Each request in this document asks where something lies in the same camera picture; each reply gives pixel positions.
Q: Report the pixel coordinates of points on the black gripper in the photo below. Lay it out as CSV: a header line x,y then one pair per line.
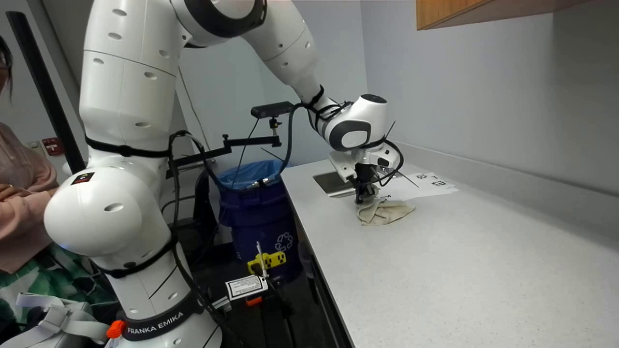
x,y
367,174

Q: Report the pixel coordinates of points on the beige cloth towel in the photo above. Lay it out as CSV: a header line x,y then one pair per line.
x,y
388,211

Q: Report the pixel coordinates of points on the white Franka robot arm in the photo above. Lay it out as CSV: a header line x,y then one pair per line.
x,y
129,97

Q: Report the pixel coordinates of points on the dark rectangular board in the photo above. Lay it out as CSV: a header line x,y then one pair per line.
x,y
332,182

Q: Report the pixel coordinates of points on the white paper sheet black markers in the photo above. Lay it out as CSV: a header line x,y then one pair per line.
x,y
427,184

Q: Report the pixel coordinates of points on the blue trash bin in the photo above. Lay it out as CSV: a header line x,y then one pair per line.
x,y
259,213

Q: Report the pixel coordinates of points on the yellow clamp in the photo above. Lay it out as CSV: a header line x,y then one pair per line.
x,y
268,261

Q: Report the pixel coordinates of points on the white label tag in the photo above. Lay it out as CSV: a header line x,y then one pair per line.
x,y
245,286

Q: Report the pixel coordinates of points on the green white patterned cloth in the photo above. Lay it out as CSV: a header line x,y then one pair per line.
x,y
59,280

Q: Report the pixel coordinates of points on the black diagonal pole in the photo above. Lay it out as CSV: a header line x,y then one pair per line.
x,y
50,89

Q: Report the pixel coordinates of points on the person in pink sweater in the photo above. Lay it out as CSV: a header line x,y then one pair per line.
x,y
23,193

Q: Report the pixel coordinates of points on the grey fabric bag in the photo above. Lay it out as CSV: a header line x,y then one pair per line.
x,y
46,321

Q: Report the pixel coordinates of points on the small black camera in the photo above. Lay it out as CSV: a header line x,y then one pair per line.
x,y
272,108

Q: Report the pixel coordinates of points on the wooden wall cabinet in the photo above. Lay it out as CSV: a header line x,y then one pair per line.
x,y
477,12

